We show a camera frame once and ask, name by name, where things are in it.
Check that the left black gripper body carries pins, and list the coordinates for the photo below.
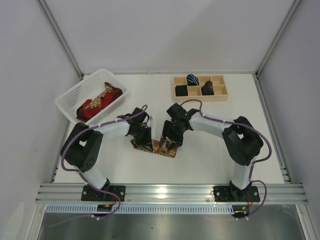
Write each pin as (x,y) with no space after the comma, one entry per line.
(143,135)

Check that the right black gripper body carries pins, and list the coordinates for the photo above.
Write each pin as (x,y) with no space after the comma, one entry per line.
(171,132)

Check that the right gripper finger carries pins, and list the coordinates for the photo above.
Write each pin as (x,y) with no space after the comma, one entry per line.
(162,142)
(173,145)

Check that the colourful patterned tie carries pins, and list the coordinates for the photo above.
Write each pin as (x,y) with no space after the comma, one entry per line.
(156,150)

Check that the wooden compartment box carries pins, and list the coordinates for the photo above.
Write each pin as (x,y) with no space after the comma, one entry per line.
(194,92)

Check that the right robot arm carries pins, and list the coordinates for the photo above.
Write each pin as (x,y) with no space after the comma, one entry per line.
(242,142)

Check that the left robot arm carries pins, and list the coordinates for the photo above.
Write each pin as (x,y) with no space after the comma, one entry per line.
(80,151)

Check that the rolled black tie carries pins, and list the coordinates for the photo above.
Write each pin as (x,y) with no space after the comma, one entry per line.
(181,91)

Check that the beige patterned tie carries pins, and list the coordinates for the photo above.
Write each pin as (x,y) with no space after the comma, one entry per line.
(109,88)

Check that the rolled dark brown tie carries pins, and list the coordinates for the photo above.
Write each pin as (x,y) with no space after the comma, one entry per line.
(207,89)

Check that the white plastic basket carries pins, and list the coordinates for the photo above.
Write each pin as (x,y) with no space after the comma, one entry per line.
(90,88)

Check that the rolled blue striped tie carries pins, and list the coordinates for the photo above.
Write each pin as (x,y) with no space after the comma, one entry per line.
(192,80)

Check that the red tie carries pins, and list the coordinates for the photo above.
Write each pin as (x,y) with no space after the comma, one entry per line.
(85,115)

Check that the white slotted cable duct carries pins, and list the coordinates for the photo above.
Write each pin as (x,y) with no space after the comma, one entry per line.
(202,209)

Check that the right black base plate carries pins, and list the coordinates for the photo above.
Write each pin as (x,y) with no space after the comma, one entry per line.
(226,193)

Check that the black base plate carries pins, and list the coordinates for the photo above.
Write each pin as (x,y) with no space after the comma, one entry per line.
(226,193)
(91,195)

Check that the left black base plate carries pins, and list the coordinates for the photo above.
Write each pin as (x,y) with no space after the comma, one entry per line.
(91,195)

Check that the aluminium mounting rail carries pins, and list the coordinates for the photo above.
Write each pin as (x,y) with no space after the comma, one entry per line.
(167,193)

